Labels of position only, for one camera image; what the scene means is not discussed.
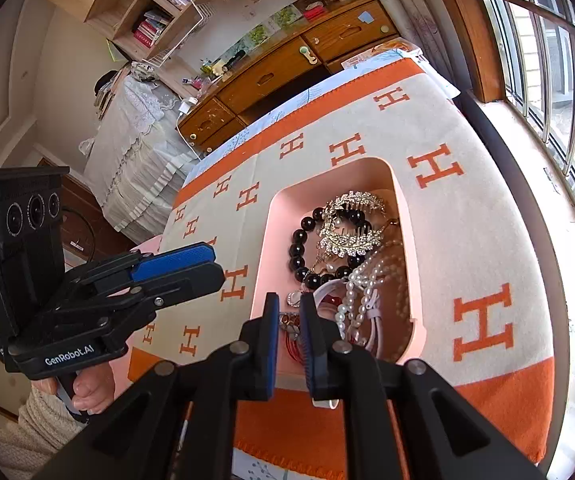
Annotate red string bracelet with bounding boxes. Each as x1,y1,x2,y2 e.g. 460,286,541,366
280,312,308,361

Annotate person's left hand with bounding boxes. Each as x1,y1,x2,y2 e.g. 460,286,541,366
32,366,116,416

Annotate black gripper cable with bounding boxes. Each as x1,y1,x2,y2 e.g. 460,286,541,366
60,207,97,262

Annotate dark wooden nightstand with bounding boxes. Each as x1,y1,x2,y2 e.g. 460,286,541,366
37,157,138,261

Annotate long pearl necklace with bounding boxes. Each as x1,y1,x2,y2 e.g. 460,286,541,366
352,247,411,311

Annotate wooden desk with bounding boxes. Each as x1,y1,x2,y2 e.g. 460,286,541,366
177,0,401,153

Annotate orange patterned blanket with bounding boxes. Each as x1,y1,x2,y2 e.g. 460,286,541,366
127,60,555,466

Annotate white cord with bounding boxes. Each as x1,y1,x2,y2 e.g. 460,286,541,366
312,280,385,356

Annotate black bead bracelet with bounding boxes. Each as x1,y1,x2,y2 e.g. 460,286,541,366
290,205,375,293

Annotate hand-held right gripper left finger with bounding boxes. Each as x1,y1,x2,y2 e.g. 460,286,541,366
32,292,280,480

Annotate white pearl bracelet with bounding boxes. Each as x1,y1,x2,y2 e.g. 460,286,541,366
335,280,368,343

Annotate pink plastic tray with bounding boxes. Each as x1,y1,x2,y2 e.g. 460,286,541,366
250,157,425,366

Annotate person's left forearm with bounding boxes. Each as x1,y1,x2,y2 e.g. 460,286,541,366
0,387,90,480

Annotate wooden window frame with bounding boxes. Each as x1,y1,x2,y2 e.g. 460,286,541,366
417,0,508,103

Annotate green wall pictures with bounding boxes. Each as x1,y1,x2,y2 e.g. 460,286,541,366
232,4,303,48

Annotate row of books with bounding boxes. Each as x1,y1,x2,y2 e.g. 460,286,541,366
132,0,208,48

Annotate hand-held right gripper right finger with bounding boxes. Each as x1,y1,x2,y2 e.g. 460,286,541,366
300,292,548,480

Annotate metal window grille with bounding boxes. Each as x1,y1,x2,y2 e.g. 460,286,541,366
467,0,575,261

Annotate white lace cloth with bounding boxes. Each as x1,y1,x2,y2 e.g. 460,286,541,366
82,67,203,246

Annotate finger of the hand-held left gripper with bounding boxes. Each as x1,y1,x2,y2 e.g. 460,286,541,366
92,262,226,330
66,242,218,292

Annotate pale floral curtain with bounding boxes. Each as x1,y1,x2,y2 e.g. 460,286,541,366
372,0,473,91

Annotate gold rhinestone hair comb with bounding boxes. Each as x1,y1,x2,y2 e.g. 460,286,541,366
317,191,388,261

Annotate food magazine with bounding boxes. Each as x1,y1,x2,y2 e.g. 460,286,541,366
342,40,418,68

